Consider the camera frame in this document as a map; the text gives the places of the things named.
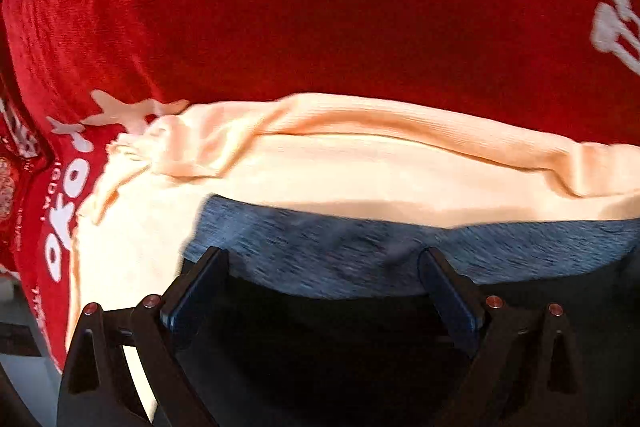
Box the red wedding blanket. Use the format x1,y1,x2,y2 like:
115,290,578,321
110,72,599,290
1,0,639,363

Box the peach cloth cover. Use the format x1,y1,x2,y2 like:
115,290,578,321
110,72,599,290
66,91,639,415

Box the black pants with blue trim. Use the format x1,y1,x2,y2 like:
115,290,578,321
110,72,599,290
177,196,639,426

